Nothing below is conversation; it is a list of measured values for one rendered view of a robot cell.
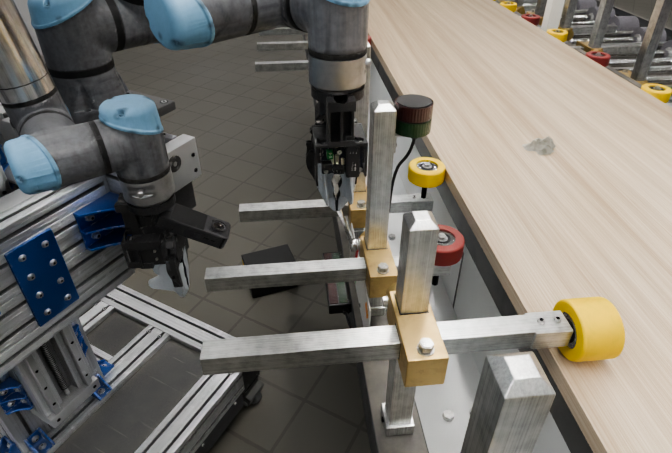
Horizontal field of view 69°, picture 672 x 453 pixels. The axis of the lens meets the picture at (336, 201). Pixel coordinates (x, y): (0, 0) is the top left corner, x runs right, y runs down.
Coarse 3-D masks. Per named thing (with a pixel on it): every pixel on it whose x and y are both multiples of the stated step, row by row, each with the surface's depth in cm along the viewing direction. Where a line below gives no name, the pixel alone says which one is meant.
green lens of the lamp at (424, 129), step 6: (396, 120) 76; (396, 126) 76; (402, 126) 75; (408, 126) 75; (414, 126) 74; (420, 126) 75; (426, 126) 75; (396, 132) 77; (402, 132) 76; (408, 132) 75; (414, 132) 75; (420, 132) 75; (426, 132) 76
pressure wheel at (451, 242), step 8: (440, 232) 88; (448, 232) 88; (456, 232) 87; (440, 240) 85; (448, 240) 86; (456, 240) 85; (464, 240) 86; (440, 248) 83; (448, 248) 83; (456, 248) 83; (440, 256) 83; (448, 256) 83; (456, 256) 84; (440, 264) 84; (448, 264) 84; (432, 280) 91
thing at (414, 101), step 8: (400, 96) 77; (408, 96) 77; (416, 96) 77; (424, 96) 77; (400, 104) 74; (408, 104) 74; (416, 104) 74; (424, 104) 74; (400, 120) 75; (400, 136) 77; (408, 152) 80; (392, 184) 84; (392, 192) 85
